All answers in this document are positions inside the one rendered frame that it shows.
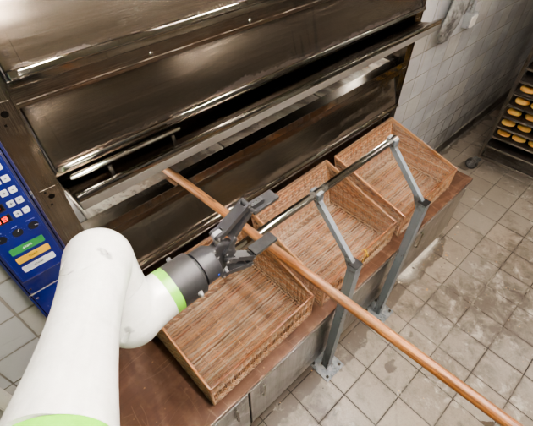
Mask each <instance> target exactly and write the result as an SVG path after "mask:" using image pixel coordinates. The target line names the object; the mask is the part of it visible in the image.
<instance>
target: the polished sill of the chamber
mask: <svg viewBox="0 0 533 426"><path fill-rule="evenodd" d="M402 65H403V63H402V62H400V61H398V60H396V59H393V60H391V61H389V62H388V63H385V64H383V65H382V66H380V67H378V68H375V69H373V70H371V71H370V72H369V73H367V74H364V75H362V76H360V77H359V78H357V79H355V80H353V81H351V82H349V83H347V84H346V85H343V86H341V87H339V88H337V89H336V90H334V91H332V92H330V93H328V94H326V95H324V96H322V97H321V98H319V99H317V100H315V101H313V102H311V103H309V104H307V105H305V106H303V107H301V108H300V109H298V110H296V111H294V112H291V113H290V114H288V115H287V116H285V117H282V118H280V119H278V120H277V121H275V122H273V123H270V124H269V125H267V126H266V127H264V128H261V129H259V130H257V131H255V132H254V133H253V134H250V135H248V136H246V137H244V138H243V139H240V140H238V141H236V142H235V143H233V144H231V145H229V146H227V147H225V148H223V149H221V150H220V151H218V152H216V153H214V154H212V155H210V156H208V157H206V158H204V159H202V160H201V161H198V162H196V163H195V164H193V165H191V166H189V167H186V168H185V169H184V170H182V171H180V172H178V174H180V175H181V176H183V177H184V178H186V179H187V180H188V181H190V182H191V183H193V184H195V183H198V182H199V181H201V180H202V179H204V178H207V177H209V176H210V175H212V174H213V173H215V172H217V171H219V170H221V169H223V168H224V167H226V166H228V165H230V164H232V163H233V162H235V161H237V160H239V159H240V158H242V157H244V156H247V155H248V154H249V153H251V152H253V151H255V150H257V149H259V148H261V147H262V146H263V145H266V144H268V143H270V142H271V141H273V140H275V139H277V138H278V137H280V136H282V135H284V134H286V133H287V132H289V131H291V130H293V129H294V128H297V127H299V126H300V125H301V124H303V123H306V122H307V121H309V120H311V119H312V118H314V117H316V116H318V115H320V114H322V113H323V112H325V111H327V110H329V109H330V108H332V107H335V106H336V105H337V104H339V103H341V102H343V101H345V100H347V99H349V98H350V97H352V96H354V95H356V94H358V93H360V92H361V91H362V90H365V89H367V88H368V87H370V86H372V85H374V84H375V83H377V82H379V81H381V80H383V79H385V78H386V77H388V76H390V75H391V74H394V73H396V72H398V71H399V70H400V69H401V68H402ZM183 190H185V188H184V187H182V186H181V185H180V184H178V183H177V182H175V181H174V180H173V179H171V178H170V177H168V178H166V179H164V180H162V181H161V182H159V183H156V184H154V185H152V186H151V187H149V188H147V189H145V190H143V191H141V192H139V193H138V194H135V195H134V196H132V197H130V198H128V199H126V200H124V201H122V202H120V203H118V204H117V205H115V206H113V207H111V208H109V209H107V210H104V211H103V212H101V213H100V214H98V215H96V216H93V217H92V218H90V219H88V220H86V221H84V222H82V223H80V224H81V226H82V227H83V229H84V230H88V229H92V228H98V227H100V228H107V229H111V230H113V229H114V228H116V227H118V226H120V225H122V224H124V223H125V222H126V221H129V220H131V219H133V218H134V217H136V216H138V215H140V214H141V213H143V212H145V211H147V210H149V209H150V208H152V207H154V206H156V205H158V204H160V203H162V202H163V201H164V200H166V199H169V198H171V197H172V196H174V195H175V194H178V193H179V192H181V191H183Z"/></svg>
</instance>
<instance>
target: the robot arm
mask: <svg viewBox="0 0 533 426"><path fill-rule="evenodd" d="M278 199H279V196H278V195H277V194H275V193H273V192H272V191H271V190H270V189H269V190H268V191H266V192H265V193H264V194H262V195H260V196H258V197H256V198H255V199H253V200H252V201H251V202H248V201H247V200H245V199H244V198H241V199H240V200H239V201H238V203H237V204H236V205H235V206H234V207H233V208H232V210H231V211H229V213H227V215H226V216H225V217H224V218H223V219H222V220H221V222H220V223H219V224H218V225H217V226H216V227H214V228H213V229H212V230H210V231H209V235H210V236H211V237H212V239H213V241H212V243H211V244H210V245H208V246H204V245H201V246H199V247H198V248H196V249H194V250H193V251H191V252H190V253H188V254H184V253H181V254H179V255H177V256H176V257H174V258H173V259H170V258H167V259H166V261H167V263H166V264H164V265H162V266H161V267H159V268H158V269H156V270H154V271H153V272H152V273H151V274H149V275H148V276H144V274H143V273H142V270H141V268H140V266H139V264H138V262H137V259H136V258H135V254H134V251H133V249H132V247H131V245H130V244H129V242H128V240H127V239H126V238H125V237H124V236H123V235H121V234H120V233H118V232H115V231H114V230H111V229H107V228H100V227H98V228H92V229H88V230H85V231H83V232H80V233H79V234H77V235H76V236H74V237H73V238H72V239H71V240H70V241H69V242H68V244H67V245H66V247H65V249H64V251H63V254H62V258H61V265H60V271H59V277H58V284H57V288H56V292H55V295H54V299H53V301H52V306H51V309H50V312H49V315H48V317H47V321H46V323H45V326H44V329H43V331H42V333H41V337H40V339H39V341H38V343H37V345H36V349H35V351H34V353H33V355H32V357H31V359H30V362H29V364H28V366H27V368H26V370H25V372H24V374H23V376H22V378H21V380H20V382H19V384H18V386H17V388H16V390H15V392H14V394H13V396H12V398H11V400H10V402H9V404H8V406H7V407H6V409H5V411H4V413H3V415H2V417H1V419H0V426H120V414H119V388H118V357H119V348H126V349H130V348H137V347H141V346H143V345H145V344H146V343H148V342H149V341H151V340H152V339H153V338H154V337H155V336H156V334H157V333H158V332H159V331H160V330H161V329H162V327H163V326H164V325H165V324H166V323H167V322H168V321H170V320H171V319H172V318H173V317H174V316H176V315H177V314H178V313H180V312H181V311H182V310H184V309H185V308H187V307H188V306H189V305H191V304H192V303H193V302H194V301H195V300H197V299H198V298H200V297H204V294H205V293H206V292H208V289H209V285H210V284H212V283H213V282H214V281H215V280H216V279H218V278H219V277H222V279H223V278H225V277H226V276H228V275H230V274H232V273H234V272H237V271H240V270H243V269H246V268H249V267H251V266H252V265H253V264H254V262H253V260H254V259H255V258H256V256H257V255H258V254H260V253H261V252H263V251H264V250H265V249H267V248H268V247H270V246H271V245H272V244H274V243H275V242H276V241H277V237H276V236H274V235H273V234H272V233H271V232H268V233H266V234H265V235H263V236H262V237H261V238H259V239H258V240H256V241H255V242H253V243H252V244H251V245H250V246H249V247H248V249H246V250H235V243H236V242H237V240H238V239H237V236H238V235H239V233H240V232H241V230H242V229H243V227H244V226H245V224H246V222H247V221H248V220H249V219H250V217H251V215H252V214H253V215H256V214H258V213H259V212H261V211H262V210H264V209H266V208H267V207H268V206H269V205H271V204H272V203H274V202H275V201H277V200H278ZM247 211H248V212H247ZM246 212H247V213H246ZM226 236H228V238H226ZM245 262H246V263H245Z"/></svg>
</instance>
